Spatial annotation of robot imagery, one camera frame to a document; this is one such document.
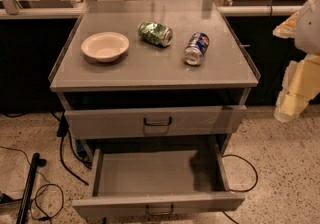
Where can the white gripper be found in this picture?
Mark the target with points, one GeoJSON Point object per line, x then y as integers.
{"type": "Point", "coordinates": [309, 29]}

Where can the grey drawer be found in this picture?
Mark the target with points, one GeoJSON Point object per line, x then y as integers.
{"type": "Point", "coordinates": [163, 183]}
{"type": "Point", "coordinates": [149, 122]}

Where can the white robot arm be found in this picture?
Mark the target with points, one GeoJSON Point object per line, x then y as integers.
{"type": "Point", "coordinates": [307, 35]}

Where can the grey drawer cabinet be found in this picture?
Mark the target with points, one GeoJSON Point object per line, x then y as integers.
{"type": "Point", "coordinates": [150, 76]}

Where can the grey top drawer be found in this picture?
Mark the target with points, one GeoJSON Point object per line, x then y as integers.
{"type": "Point", "coordinates": [149, 122]}

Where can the blue pepsi can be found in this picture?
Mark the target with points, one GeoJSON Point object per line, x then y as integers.
{"type": "Point", "coordinates": [196, 49]}

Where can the green soda can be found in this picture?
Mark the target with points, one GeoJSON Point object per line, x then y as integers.
{"type": "Point", "coordinates": [155, 33]}

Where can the black pole on floor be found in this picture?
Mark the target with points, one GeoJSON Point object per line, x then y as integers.
{"type": "Point", "coordinates": [35, 164]}

